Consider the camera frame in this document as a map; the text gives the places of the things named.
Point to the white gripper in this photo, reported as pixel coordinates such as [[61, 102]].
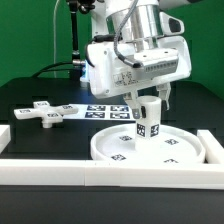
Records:
[[109, 76]]

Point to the white round table top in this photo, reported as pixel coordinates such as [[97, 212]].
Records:
[[172, 145]]

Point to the white cross-shaped table base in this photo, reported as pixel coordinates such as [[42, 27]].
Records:
[[49, 114]]

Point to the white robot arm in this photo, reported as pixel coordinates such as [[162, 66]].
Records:
[[137, 45]]

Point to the white sheet with markers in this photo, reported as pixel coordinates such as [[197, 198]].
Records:
[[102, 112]]

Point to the white U-shaped fence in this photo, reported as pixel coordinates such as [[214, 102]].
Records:
[[102, 173]]

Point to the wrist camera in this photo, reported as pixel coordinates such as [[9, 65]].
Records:
[[156, 62]]

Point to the black camera stand pole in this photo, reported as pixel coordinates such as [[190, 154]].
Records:
[[84, 6]]

